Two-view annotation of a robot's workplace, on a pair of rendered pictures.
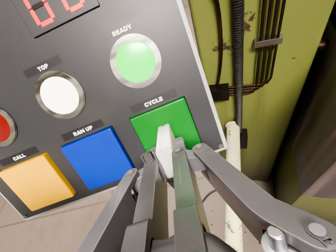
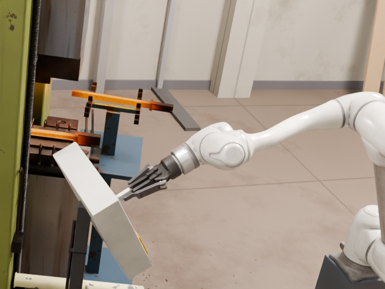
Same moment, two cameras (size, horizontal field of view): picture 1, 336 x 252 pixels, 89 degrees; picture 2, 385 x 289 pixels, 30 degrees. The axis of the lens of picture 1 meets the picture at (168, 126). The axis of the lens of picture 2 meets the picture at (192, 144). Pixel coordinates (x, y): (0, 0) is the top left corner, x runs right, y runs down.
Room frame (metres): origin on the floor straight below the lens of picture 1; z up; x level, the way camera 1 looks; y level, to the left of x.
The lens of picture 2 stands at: (1.28, 1.57, 2.19)
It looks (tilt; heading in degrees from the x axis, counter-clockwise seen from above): 26 degrees down; 228
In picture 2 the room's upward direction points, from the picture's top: 11 degrees clockwise
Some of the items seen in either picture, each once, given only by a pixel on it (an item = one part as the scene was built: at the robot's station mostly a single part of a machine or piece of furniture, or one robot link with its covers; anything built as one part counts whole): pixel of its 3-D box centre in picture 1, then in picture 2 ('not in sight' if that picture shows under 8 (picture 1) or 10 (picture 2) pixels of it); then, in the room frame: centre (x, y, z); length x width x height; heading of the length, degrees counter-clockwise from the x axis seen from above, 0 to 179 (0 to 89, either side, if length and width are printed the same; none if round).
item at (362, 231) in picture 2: not in sight; (370, 233); (-0.93, 0.27, 0.77); 0.18 x 0.16 x 0.22; 73
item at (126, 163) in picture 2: not in sight; (107, 153); (-0.40, -0.81, 0.67); 0.40 x 0.30 x 0.02; 53
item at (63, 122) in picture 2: not in sight; (61, 129); (-0.02, -0.61, 0.95); 0.12 x 0.09 x 0.07; 145
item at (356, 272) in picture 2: not in sight; (357, 257); (-0.94, 0.24, 0.63); 0.22 x 0.18 x 0.06; 75
